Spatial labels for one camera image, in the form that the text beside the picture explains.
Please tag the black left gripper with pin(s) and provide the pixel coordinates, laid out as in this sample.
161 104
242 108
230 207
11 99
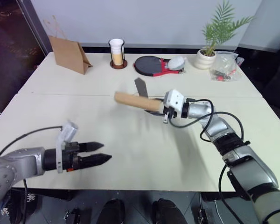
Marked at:
71 161

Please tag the white paper cup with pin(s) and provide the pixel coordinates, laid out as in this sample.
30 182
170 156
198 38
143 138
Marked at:
116 46

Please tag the beige paper cup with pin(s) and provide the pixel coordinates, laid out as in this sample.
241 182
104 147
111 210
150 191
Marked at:
117 59

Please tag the white cup in holder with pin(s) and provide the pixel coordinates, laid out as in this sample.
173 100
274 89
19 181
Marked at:
118 65

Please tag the dark rounded shape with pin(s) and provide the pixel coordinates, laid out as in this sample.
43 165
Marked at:
114 211
168 212

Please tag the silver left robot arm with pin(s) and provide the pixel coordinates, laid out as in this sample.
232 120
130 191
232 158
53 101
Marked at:
18 161

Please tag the white grey rounded object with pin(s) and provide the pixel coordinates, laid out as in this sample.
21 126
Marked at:
176 63

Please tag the brown paper bag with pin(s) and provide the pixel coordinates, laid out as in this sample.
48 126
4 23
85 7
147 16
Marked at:
68 54

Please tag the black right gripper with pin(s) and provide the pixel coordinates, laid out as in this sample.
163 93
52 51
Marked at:
170 113

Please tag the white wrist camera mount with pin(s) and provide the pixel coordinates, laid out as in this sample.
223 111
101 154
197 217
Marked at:
68 131
176 99

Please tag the clear plastic bag with parts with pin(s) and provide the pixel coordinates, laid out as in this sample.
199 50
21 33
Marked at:
225 67

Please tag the black red table tennis paddle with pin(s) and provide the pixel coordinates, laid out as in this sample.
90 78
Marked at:
148 65

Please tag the small clear red printed packet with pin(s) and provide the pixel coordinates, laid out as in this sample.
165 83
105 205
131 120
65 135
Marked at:
240 61

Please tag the green palm in white pot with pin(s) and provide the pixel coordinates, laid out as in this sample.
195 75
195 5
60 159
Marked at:
206 59

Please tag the dried plant stems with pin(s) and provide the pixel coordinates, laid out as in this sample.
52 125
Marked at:
57 28

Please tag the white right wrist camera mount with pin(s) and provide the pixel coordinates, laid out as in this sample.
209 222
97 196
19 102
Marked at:
176 99

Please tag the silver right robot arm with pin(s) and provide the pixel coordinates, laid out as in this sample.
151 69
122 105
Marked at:
247 168

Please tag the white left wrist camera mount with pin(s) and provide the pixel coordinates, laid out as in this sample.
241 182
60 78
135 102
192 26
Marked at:
68 131

